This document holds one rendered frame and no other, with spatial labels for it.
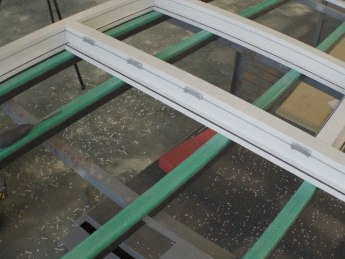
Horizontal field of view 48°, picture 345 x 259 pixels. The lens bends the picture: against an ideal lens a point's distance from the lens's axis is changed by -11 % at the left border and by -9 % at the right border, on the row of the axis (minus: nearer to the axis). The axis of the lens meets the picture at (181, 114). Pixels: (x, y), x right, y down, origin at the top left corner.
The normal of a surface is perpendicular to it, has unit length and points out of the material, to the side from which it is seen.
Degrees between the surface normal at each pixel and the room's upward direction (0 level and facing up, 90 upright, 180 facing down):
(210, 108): 90
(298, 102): 0
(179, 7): 90
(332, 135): 0
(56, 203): 0
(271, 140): 90
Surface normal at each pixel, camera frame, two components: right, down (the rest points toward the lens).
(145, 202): 0.08, -0.79
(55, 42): 0.78, 0.43
